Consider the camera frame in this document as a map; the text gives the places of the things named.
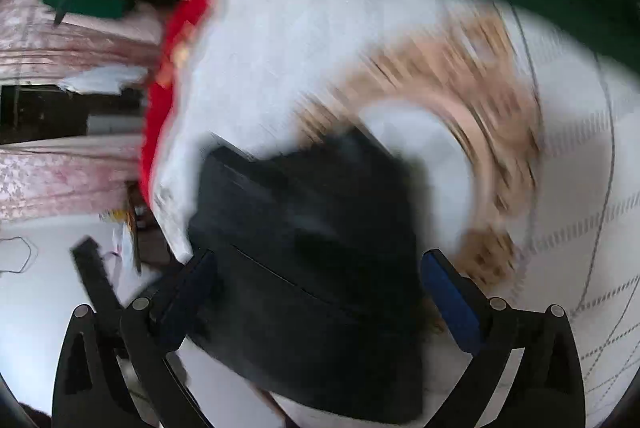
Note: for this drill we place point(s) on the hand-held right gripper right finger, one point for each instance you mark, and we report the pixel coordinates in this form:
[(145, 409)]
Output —
[(450, 298)]

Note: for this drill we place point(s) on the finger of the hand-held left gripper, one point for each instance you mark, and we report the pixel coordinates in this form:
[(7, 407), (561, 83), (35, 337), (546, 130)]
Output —
[(95, 273)]

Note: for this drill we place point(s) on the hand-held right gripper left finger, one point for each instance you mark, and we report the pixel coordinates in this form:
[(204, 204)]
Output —
[(187, 303)]

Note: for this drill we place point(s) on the black leather jacket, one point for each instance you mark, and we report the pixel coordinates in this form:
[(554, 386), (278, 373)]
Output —
[(310, 268)]

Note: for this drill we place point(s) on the red floral blanket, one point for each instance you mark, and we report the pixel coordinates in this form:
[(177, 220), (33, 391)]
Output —
[(170, 83)]

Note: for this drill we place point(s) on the white diamond-patterned flower sheet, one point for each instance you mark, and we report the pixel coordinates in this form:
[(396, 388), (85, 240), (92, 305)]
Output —
[(350, 73)]

